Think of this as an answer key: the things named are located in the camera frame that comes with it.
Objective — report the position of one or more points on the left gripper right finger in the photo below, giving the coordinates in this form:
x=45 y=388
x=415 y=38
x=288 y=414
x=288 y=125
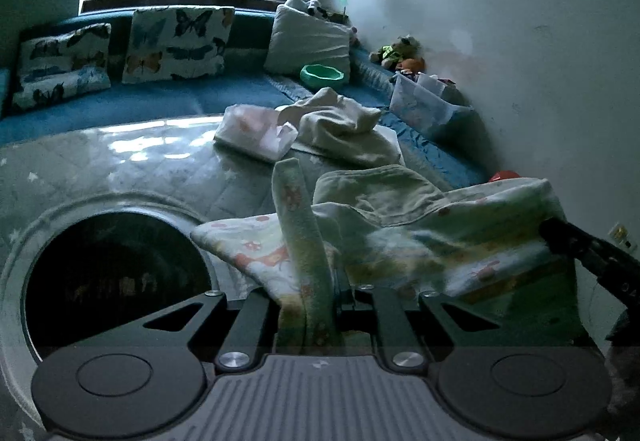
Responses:
x=378 y=312

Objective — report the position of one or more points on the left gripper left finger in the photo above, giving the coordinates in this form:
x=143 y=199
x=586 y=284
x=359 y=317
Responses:
x=250 y=336

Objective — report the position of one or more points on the patterned children's garment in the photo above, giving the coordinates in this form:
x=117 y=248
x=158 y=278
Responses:
x=387 y=227

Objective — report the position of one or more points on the red plastic stool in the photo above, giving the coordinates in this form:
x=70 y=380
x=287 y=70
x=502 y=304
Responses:
x=504 y=175

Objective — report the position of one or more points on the cream folded garment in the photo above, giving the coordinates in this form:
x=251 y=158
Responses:
x=342 y=128

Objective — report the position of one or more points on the translucent storage box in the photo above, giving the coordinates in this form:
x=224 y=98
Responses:
x=429 y=105

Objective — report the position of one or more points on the blue sofa bench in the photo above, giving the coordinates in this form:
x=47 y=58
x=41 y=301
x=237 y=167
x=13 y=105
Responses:
x=244 y=81

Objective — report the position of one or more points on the green plastic bowl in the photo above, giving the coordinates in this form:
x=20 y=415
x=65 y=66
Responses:
x=317 y=76

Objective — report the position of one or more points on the green plush toy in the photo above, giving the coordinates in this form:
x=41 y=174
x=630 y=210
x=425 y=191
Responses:
x=401 y=55

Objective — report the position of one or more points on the white plain pillow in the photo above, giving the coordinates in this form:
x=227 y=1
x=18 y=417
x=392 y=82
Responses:
x=298 y=39

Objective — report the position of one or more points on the butterfly cushion centre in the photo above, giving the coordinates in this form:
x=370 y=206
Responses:
x=177 y=43

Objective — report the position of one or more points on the butterfly cushion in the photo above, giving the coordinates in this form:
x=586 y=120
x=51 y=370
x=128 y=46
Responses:
x=53 y=69
x=177 y=43

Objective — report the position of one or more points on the butterfly cushion left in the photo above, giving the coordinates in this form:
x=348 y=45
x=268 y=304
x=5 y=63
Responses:
x=53 y=69

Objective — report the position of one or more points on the black white plush toy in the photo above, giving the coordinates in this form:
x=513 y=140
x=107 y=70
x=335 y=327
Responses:
x=314 y=8

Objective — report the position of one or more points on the wall power socket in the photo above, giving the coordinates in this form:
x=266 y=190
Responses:
x=621 y=237

